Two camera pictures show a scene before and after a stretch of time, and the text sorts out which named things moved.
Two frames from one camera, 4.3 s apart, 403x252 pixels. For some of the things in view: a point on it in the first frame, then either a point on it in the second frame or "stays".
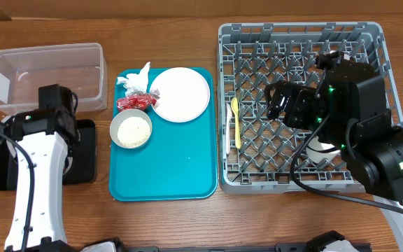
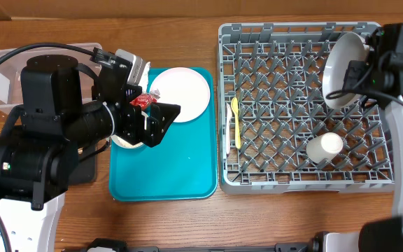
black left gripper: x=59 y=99 to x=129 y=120
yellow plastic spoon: x=234 y=106 stays
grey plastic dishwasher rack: x=259 y=155 stays
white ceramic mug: x=320 y=152 stays
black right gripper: x=282 y=88 to x=352 y=71
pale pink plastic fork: x=228 y=117 stays
